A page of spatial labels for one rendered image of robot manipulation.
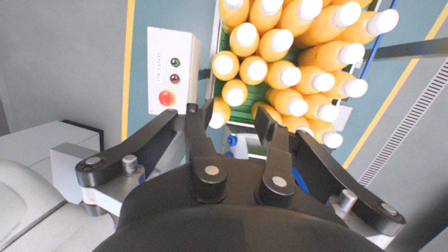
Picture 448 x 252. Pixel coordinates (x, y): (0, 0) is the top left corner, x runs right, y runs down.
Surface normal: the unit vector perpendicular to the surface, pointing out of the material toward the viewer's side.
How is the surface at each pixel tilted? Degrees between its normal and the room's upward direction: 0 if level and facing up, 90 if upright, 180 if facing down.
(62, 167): 4
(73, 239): 92
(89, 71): 0
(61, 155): 4
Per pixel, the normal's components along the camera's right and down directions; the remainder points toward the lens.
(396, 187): -0.06, 0.35
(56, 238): 0.73, -0.57
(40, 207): 0.86, -0.46
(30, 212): 0.82, -0.37
